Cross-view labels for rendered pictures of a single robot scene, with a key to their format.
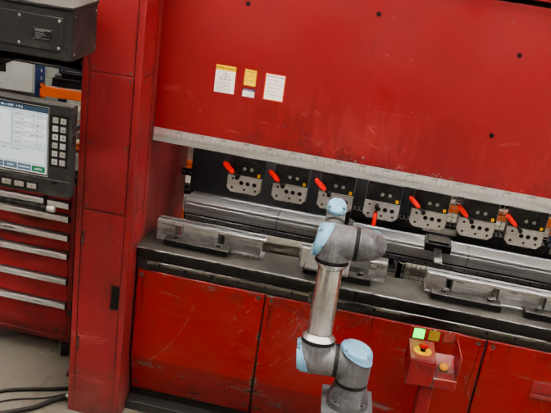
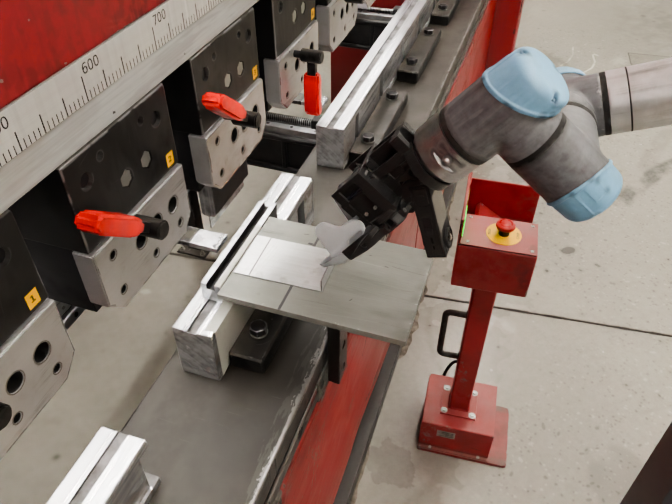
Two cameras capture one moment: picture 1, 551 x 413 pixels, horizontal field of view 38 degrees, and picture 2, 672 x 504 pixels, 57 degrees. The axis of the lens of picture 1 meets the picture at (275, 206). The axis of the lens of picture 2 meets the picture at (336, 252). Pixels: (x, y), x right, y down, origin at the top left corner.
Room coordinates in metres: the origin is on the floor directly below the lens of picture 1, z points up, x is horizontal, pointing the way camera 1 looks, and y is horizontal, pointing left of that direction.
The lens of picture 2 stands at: (2.95, 0.36, 1.60)
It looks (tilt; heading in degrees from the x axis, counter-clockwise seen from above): 41 degrees down; 281
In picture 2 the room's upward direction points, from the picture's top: straight up
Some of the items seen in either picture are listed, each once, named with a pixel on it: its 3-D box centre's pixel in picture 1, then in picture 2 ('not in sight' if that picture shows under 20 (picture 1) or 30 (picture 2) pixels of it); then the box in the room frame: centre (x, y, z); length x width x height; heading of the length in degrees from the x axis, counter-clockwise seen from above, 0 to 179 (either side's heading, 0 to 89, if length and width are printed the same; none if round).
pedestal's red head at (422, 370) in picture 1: (432, 357); (497, 230); (2.81, -0.72, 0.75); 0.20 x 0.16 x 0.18; 87
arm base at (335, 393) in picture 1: (349, 390); not in sight; (2.39, -0.35, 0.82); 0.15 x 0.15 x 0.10
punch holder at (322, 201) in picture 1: (337, 189); (202, 97); (3.23, -0.25, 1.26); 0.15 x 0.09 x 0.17; 83
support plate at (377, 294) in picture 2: (329, 259); (330, 274); (3.08, -0.26, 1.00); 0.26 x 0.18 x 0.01; 173
